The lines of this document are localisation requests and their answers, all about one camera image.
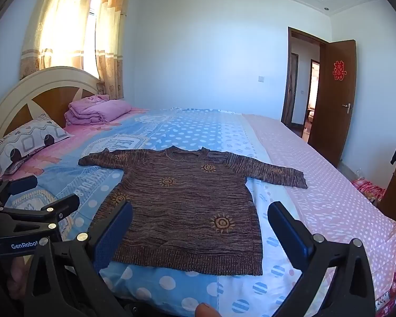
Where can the person's left hand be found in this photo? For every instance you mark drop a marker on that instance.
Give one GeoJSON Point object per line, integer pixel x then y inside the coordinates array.
{"type": "Point", "coordinates": [19, 272]}

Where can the folded purple quilt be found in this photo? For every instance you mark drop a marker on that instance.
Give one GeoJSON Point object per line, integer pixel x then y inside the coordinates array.
{"type": "Point", "coordinates": [96, 109]}

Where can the brown knitted sun-pattern sweater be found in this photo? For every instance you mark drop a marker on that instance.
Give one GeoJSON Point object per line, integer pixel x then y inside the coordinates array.
{"type": "Point", "coordinates": [192, 210]}

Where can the beige patterned curtain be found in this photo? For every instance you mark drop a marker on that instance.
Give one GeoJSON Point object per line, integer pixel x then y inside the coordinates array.
{"type": "Point", "coordinates": [83, 34]}

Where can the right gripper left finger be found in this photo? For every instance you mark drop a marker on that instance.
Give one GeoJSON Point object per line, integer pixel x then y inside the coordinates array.
{"type": "Point", "coordinates": [64, 277]}

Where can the red paper door decoration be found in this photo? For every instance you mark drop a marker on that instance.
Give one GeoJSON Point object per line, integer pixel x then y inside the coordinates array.
{"type": "Point", "coordinates": [339, 71]}

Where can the brown wooden door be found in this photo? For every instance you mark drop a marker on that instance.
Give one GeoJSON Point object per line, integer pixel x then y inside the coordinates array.
{"type": "Point", "coordinates": [330, 121]}

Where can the white patterned pillow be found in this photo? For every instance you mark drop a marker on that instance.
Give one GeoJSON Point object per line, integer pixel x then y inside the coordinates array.
{"type": "Point", "coordinates": [20, 144]}

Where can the cream and wood headboard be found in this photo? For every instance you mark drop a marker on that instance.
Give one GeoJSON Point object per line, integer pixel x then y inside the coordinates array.
{"type": "Point", "coordinates": [48, 91]}

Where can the blue polka dot blanket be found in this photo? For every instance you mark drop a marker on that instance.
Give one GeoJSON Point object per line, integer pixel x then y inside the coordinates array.
{"type": "Point", "coordinates": [172, 291]}

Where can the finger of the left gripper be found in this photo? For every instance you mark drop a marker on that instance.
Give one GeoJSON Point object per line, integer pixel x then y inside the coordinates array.
{"type": "Point", "coordinates": [14, 187]}
{"type": "Point", "coordinates": [17, 222]}

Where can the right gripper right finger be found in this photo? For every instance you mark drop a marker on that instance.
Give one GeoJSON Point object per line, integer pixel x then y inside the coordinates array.
{"type": "Point", "coordinates": [351, 291]}

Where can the pink patterned bed sheet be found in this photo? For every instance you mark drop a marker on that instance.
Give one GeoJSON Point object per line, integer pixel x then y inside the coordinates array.
{"type": "Point", "coordinates": [333, 207]}

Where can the silver door handle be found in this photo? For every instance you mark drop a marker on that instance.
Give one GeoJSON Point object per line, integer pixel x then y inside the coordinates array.
{"type": "Point", "coordinates": [348, 108]}

